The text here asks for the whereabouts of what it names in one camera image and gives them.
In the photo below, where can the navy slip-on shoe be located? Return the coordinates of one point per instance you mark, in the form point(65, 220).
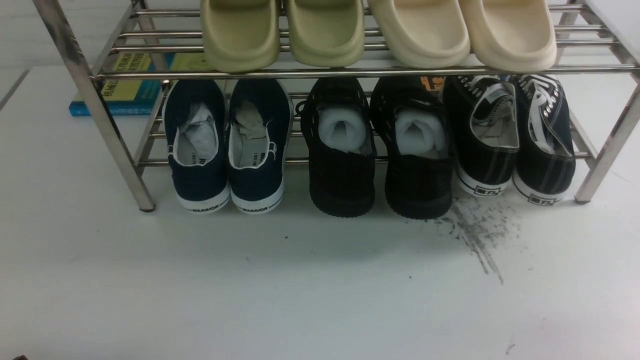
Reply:
point(194, 116)
point(258, 133)

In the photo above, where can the stainless steel shoe rack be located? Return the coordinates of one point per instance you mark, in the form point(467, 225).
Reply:
point(134, 52)

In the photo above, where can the black mesh shoe left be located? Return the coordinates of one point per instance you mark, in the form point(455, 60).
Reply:
point(335, 123)

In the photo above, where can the black mesh shoe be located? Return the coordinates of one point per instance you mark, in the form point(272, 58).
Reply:
point(413, 125)
point(335, 123)

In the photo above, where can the black mesh shoe right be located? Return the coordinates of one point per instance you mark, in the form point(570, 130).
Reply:
point(413, 125)

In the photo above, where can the green right slipper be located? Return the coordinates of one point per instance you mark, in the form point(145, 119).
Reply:
point(326, 33)

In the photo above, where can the green slipper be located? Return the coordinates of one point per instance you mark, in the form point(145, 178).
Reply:
point(326, 33)
point(240, 36)

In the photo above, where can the green left slipper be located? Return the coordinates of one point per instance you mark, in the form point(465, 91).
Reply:
point(240, 36)

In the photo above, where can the black canvas sneaker left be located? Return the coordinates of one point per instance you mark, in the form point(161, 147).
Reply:
point(482, 115)

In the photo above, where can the black canvas sneaker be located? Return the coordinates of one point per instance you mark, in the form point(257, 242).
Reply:
point(482, 115)
point(546, 160)

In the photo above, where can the beige left slipper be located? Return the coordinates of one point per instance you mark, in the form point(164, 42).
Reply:
point(423, 34)

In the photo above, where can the beige slipper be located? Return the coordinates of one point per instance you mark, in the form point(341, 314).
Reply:
point(423, 34)
point(512, 35)

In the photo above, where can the blue yellow book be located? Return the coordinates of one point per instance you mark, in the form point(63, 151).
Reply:
point(137, 97)

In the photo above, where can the black canvas sneaker right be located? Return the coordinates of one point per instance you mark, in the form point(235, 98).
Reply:
point(546, 160)

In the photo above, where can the beige right slipper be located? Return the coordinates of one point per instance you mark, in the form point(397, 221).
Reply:
point(512, 35)

